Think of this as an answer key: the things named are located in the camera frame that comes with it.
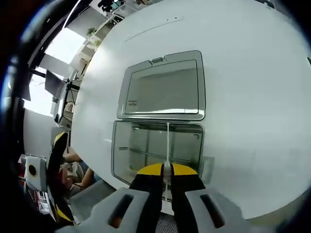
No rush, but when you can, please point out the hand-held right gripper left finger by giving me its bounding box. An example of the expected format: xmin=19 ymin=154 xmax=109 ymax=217
xmin=55 ymin=163 xmax=163 ymax=233

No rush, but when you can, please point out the black computer monitor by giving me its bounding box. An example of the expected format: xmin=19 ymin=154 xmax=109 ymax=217
xmin=45 ymin=70 xmax=72 ymax=124

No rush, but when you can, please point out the potted green plant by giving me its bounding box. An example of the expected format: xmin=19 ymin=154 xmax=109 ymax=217
xmin=86 ymin=27 xmax=102 ymax=47

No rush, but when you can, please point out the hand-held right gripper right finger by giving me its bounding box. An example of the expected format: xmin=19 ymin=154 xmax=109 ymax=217
xmin=170 ymin=163 xmax=244 ymax=233

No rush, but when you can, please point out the long clear plastic divider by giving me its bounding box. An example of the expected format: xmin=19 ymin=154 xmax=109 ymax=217
xmin=118 ymin=147 xmax=203 ymax=161

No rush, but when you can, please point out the white low cabinet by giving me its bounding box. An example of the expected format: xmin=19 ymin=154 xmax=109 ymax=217
xmin=77 ymin=13 xmax=120 ymax=73

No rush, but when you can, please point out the person's left hand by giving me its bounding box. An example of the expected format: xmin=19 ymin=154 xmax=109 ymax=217
xmin=59 ymin=167 xmax=73 ymax=192

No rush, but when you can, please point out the transparent grey guide fixture box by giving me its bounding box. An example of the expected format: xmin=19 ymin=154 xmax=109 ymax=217
xmin=110 ymin=50 xmax=207 ymax=202

